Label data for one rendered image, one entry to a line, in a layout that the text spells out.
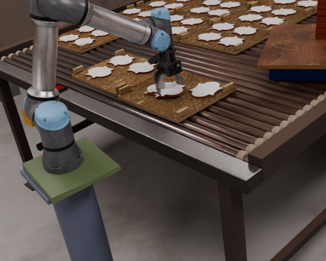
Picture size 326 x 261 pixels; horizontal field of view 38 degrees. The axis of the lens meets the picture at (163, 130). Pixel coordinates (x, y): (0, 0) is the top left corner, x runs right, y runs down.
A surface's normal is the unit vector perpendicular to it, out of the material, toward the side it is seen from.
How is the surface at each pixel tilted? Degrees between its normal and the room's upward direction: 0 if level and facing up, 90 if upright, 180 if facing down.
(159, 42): 94
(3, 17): 90
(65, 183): 4
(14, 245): 0
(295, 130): 0
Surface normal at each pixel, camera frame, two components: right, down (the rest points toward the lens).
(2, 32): 0.58, 0.33
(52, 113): -0.02, -0.79
